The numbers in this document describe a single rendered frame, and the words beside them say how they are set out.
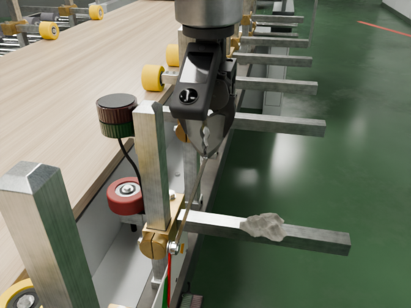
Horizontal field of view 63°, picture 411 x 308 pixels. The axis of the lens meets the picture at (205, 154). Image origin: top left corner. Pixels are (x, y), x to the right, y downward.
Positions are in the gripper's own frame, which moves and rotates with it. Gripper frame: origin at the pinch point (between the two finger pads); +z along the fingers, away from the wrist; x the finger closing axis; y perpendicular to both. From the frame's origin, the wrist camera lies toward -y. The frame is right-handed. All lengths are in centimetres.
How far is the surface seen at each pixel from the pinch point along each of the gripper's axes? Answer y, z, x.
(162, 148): -2.8, -2.1, 6.3
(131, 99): -2.1, -9.6, 10.8
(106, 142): 16.8, 11.6, 27.7
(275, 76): 225, 69, -11
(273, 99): 224, 89, -11
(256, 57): 75, 7, -3
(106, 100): -3.3, -9.7, 14.2
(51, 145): 12.9, 11.5, 39.7
